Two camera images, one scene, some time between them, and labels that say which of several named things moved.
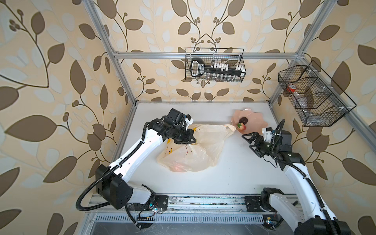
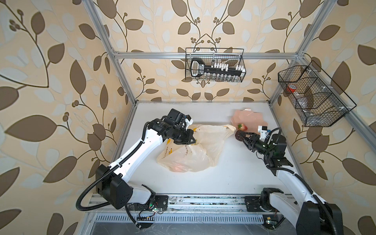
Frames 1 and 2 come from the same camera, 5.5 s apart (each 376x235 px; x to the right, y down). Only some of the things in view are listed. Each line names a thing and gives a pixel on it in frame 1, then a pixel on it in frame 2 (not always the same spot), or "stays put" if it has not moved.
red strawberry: (241, 126) stays put
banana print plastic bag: (199, 156) stays put
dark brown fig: (244, 120) to (239, 135)
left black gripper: (189, 132) stays put
